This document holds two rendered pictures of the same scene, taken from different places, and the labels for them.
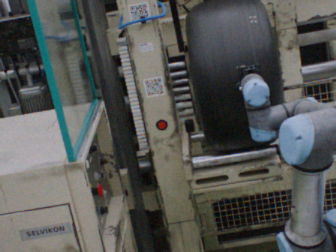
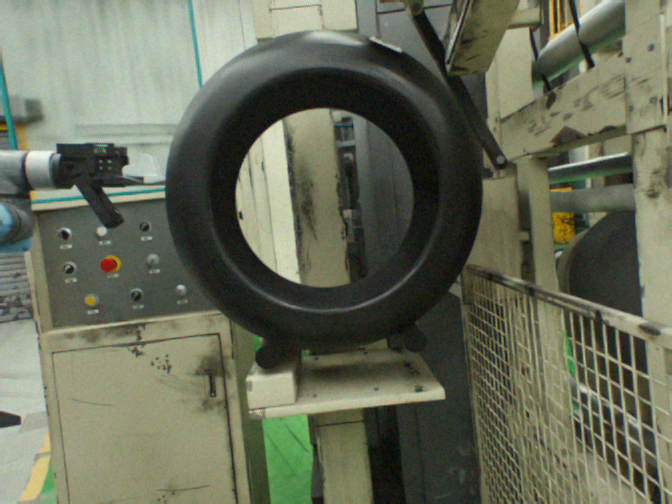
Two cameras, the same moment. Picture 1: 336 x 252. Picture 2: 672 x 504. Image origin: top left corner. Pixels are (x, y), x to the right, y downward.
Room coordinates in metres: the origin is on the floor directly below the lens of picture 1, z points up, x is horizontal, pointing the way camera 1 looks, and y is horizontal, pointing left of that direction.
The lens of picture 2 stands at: (2.37, -1.44, 1.15)
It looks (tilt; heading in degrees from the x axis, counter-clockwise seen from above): 4 degrees down; 85
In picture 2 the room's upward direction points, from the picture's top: 6 degrees counter-clockwise
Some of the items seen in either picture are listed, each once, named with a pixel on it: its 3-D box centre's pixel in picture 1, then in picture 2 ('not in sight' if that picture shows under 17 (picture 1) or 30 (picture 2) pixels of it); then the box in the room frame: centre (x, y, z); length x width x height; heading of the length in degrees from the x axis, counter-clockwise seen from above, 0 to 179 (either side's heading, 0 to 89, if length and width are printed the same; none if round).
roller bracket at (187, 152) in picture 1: (187, 150); not in sight; (2.49, -0.07, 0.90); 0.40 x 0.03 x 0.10; 175
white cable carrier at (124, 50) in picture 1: (134, 95); not in sight; (2.45, 0.10, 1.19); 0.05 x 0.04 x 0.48; 175
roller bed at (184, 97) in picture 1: (171, 91); (477, 239); (2.87, -0.05, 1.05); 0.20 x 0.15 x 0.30; 85
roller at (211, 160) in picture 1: (233, 156); (275, 337); (2.34, -0.24, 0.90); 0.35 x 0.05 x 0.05; 85
